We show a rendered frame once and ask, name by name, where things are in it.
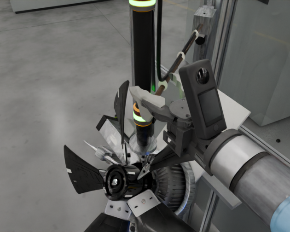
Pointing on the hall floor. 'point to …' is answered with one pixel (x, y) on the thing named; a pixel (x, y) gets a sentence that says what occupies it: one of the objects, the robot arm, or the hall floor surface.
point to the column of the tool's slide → (209, 34)
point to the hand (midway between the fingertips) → (153, 79)
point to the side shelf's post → (209, 211)
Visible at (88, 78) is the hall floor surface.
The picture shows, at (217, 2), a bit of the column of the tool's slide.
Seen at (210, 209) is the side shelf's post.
